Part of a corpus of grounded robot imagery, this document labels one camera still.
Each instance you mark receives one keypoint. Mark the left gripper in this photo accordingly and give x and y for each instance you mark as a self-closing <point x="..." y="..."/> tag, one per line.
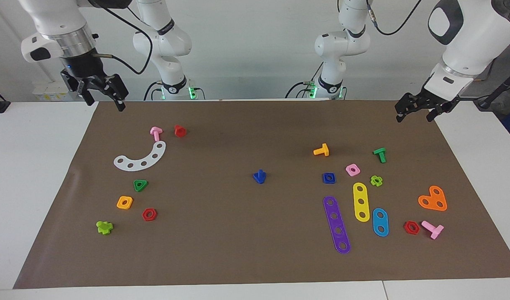
<point x="445" y="103"/>

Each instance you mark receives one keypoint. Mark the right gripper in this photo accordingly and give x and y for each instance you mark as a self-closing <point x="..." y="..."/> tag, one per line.
<point x="83" y="63"/>

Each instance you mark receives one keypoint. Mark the pink plastic screw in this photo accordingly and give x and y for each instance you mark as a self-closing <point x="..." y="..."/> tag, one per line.
<point x="156" y="133"/>
<point x="433" y="229"/>

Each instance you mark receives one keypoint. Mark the lime green flower nut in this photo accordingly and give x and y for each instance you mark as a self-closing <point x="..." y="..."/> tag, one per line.
<point x="376" y="181"/>

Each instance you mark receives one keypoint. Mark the pink square plastic nut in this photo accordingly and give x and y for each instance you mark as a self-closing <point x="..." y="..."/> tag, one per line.
<point x="352" y="170"/>

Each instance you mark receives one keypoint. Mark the red plastic screw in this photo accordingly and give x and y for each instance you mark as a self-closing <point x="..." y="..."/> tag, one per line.
<point x="180" y="131"/>

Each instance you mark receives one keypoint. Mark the green triangular plastic nut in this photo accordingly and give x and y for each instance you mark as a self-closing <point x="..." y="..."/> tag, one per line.
<point x="139" y="185"/>

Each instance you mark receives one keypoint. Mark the orange plastic screw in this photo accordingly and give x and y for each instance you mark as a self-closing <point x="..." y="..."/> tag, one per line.
<point x="322" y="150"/>

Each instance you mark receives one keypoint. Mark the blue square plastic nut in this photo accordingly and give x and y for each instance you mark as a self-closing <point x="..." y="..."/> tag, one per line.
<point x="328" y="178"/>

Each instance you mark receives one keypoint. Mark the red hexagonal plastic nut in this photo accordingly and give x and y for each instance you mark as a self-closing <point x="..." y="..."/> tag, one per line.
<point x="411" y="227"/>
<point x="149" y="214"/>

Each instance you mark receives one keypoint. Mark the orange square plastic nut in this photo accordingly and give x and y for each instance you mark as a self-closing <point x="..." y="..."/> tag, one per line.
<point x="124" y="202"/>

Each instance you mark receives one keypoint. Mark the lime green plastic screw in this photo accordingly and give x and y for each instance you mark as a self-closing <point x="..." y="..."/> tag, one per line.
<point x="104" y="227"/>

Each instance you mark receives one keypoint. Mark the blue plastic screw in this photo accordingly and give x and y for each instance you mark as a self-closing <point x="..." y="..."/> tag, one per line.
<point x="259" y="178"/>

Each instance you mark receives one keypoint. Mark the white curved perforated strip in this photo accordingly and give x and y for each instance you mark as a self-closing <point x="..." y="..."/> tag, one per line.
<point x="137" y="164"/>

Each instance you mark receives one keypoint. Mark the orange heart-shaped plastic plate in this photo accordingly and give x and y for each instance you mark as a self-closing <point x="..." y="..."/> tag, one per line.
<point x="433" y="203"/>

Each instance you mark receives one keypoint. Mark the yellow perforated plastic strip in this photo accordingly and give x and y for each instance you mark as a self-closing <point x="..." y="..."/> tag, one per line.
<point x="361" y="196"/>

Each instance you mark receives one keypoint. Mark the blue perforated plastic strip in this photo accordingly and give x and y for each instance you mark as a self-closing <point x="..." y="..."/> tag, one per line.
<point x="380" y="223"/>

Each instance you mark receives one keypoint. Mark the purple perforated plastic strip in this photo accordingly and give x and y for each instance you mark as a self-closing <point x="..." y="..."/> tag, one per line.
<point x="337" y="223"/>

